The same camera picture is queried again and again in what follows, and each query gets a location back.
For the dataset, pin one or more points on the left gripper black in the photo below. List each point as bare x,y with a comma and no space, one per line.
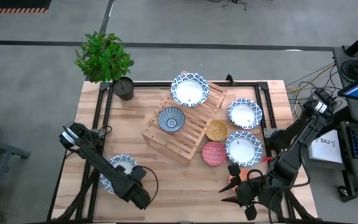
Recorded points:
134,193

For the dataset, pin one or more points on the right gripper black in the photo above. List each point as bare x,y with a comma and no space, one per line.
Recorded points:
250,193

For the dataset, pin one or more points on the small orange patterned bowl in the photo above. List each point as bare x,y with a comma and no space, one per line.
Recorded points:
232,179

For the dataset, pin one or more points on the large blue white patterned bowl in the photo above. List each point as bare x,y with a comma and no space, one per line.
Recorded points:
190,90
245,113
126,162
243,149

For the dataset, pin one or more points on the small red patterned bowl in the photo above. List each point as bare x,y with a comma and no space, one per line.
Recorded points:
214,153

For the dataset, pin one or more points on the small blue striped bowl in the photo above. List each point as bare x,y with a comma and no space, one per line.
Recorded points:
171,119

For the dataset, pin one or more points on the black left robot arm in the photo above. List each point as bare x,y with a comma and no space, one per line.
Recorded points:
104,168

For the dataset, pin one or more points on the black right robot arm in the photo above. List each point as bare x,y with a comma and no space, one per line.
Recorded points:
294,155

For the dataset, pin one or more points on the wooden slatted shelf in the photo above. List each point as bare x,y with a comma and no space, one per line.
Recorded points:
194,130

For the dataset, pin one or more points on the small yellow patterned bowl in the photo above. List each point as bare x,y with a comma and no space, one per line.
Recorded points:
217,130

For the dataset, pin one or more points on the white paper sheet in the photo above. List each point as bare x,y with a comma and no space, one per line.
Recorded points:
325,149

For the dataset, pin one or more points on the black plant pot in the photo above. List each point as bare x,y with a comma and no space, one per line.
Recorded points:
123,88

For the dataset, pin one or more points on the small black clamp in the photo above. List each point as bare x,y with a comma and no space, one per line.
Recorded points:
229,79

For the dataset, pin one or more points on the black power adapter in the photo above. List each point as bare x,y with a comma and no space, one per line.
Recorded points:
322,92

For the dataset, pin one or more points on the green leafy plant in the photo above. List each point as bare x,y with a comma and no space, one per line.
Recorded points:
104,57

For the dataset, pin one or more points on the dark grey desk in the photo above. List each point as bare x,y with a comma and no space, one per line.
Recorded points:
338,62

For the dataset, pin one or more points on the black mat with orange stripes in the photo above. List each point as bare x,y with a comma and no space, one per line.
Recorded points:
11,3

